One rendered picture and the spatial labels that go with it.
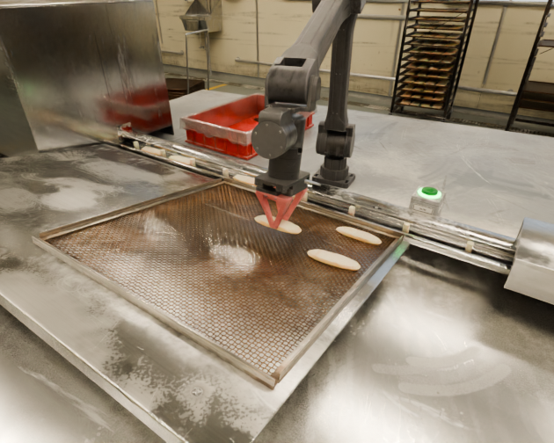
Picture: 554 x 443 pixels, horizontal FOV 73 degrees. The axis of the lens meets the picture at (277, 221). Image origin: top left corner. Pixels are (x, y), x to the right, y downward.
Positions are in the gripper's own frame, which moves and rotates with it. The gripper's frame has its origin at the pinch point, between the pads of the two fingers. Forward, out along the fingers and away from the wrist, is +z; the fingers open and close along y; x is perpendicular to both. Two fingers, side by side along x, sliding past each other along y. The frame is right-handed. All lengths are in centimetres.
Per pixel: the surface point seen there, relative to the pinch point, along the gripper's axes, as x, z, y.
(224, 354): -10.2, 3.3, -30.9
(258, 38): 313, -43, 492
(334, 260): -12.7, 3.4, -1.7
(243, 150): 42, 4, 51
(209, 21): 386, -60, 463
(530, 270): -43.8, 2.7, 17.0
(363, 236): -13.9, 3.5, 11.6
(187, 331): -4.2, 3.2, -30.5
